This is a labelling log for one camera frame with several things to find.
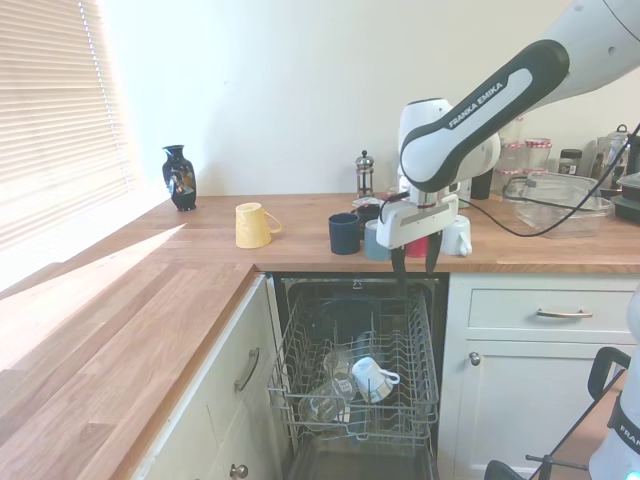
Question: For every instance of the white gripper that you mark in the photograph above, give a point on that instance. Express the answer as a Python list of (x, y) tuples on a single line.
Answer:
[(417, 220)]

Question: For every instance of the white mug with printed base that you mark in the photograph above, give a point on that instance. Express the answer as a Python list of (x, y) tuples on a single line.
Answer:
[(367, 377)]

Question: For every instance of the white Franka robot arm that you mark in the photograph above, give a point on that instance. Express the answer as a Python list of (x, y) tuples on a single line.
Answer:
[(475, 110)]

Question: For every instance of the red mug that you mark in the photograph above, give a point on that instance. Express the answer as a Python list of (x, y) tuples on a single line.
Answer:
[(416, 248)]

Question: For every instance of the plain white mug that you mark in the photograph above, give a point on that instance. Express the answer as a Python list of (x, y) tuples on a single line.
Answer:
[(456, 237)]

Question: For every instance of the grey-blue mug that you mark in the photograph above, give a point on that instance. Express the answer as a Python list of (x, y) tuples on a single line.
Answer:
[(372, 245)]

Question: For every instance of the black mug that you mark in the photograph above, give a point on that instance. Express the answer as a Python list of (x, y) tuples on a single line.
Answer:
[(367, 214)]

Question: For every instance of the navy blue mug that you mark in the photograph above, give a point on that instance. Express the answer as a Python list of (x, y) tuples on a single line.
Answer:
[(344, 235)]

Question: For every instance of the built-in dishwasher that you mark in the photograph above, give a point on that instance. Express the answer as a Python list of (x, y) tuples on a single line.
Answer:
[(310, 295)]

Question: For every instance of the yellow mug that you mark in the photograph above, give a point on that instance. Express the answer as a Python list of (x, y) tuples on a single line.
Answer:
[(252, 225)]

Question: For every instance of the small red white packet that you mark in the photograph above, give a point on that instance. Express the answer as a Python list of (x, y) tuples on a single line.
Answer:
[(365, 201)]

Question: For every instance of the dark brown cup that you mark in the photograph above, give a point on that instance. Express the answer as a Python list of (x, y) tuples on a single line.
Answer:
[(481, 186)]

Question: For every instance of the glass French press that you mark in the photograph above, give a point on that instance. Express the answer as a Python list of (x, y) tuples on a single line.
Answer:
[(365, 175)]

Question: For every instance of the cream drawer front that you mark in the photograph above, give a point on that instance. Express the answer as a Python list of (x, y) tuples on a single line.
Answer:
[(505, 310)]

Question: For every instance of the round metal cabinet knob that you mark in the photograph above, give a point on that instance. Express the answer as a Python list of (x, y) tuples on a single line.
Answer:
[(239, 471), (474, 358)]

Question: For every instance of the glass jar with red lid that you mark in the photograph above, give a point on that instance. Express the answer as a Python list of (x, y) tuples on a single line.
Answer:
[(538, 155), (506, 181), (511, 156)]

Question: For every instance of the clear drinking glass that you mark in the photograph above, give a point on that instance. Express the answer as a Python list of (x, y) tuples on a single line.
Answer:
[(340, 362)]

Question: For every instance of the clear glass baking dish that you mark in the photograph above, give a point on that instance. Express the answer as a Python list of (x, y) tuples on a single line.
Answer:
[(555, 210)]

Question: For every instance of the clear glass in rack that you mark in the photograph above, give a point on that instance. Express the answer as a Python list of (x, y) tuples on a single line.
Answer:
[(325, 400)]

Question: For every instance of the jar with black lid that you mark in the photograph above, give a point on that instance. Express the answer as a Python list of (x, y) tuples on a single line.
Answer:
[(570, 162)]

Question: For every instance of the cream cabinet door with knob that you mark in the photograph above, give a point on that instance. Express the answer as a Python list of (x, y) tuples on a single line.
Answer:
[(525, 410)]

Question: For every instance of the black clamp stand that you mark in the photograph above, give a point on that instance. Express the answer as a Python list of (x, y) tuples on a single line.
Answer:
[(602, 367)]

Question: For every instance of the tall clip-top glass jar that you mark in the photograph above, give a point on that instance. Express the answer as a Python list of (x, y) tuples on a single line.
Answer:
[(611, 155)]

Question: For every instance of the black stacked food containers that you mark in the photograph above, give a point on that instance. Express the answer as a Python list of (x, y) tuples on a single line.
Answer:
[(629, 197)]

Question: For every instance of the dark blue painted vase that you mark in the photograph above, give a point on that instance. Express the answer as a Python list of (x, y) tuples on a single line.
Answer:
[(179, 175)]

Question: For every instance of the white window blind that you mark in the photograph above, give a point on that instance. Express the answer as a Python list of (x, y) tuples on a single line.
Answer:
[(55, 110)]

